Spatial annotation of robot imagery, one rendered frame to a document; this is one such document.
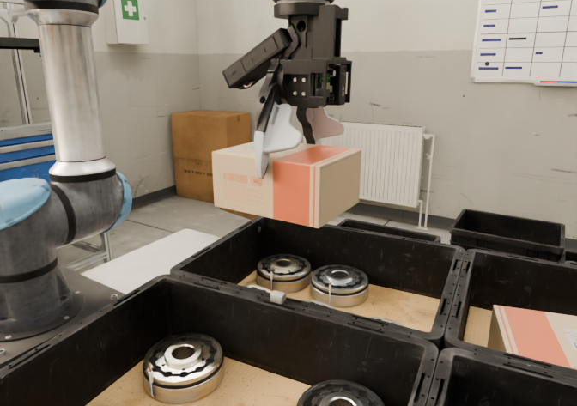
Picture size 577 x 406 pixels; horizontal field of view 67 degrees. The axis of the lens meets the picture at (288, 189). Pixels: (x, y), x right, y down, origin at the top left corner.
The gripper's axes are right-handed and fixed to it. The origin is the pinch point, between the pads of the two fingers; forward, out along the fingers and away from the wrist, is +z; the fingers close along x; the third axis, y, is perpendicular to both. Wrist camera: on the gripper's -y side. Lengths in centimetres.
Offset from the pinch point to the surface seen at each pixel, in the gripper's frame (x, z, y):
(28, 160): 66, 34, -193
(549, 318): 13.3, 18.9, 33.0
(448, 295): 7.5, 16.5, 21.0
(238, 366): -8.7, 26.7, -2.4
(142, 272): 21, 40, -58
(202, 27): 285, -45, -273
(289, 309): -6.6, 16.7, 4.6
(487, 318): 22.2, 26.5, 24.9
